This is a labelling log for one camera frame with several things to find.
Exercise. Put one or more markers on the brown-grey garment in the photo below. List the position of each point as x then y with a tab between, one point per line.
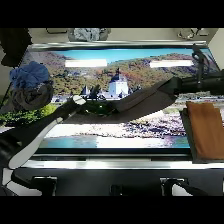
140	101

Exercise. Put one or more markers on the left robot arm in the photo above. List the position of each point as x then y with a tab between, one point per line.
23	140

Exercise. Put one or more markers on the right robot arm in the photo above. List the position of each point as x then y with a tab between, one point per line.
208	85

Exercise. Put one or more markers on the olive garment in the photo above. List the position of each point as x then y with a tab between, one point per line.
188	136

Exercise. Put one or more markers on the pale grey-blue garment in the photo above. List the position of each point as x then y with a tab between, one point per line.
87	34

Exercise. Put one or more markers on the blue garment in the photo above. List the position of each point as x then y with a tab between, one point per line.
30	75

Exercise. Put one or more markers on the orange garment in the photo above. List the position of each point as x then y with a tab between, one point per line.
208	131

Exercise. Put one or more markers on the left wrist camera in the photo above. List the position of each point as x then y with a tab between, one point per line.
95	91

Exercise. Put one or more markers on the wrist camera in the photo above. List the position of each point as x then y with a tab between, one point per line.
95	91
199	63

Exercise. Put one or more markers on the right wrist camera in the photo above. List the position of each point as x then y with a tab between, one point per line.
199	63

